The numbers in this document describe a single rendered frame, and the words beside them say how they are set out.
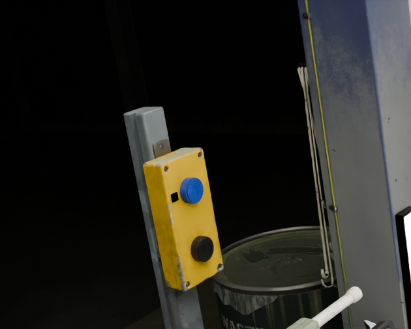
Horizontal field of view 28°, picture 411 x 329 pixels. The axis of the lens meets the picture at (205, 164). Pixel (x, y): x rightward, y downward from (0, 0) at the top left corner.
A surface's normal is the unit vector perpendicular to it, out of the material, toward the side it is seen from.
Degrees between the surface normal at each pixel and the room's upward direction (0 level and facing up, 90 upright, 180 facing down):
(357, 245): 90
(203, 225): 90
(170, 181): 90
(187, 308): 90
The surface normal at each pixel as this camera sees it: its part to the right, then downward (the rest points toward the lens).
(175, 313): -0.66, 0.29
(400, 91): 0.73, 0.04
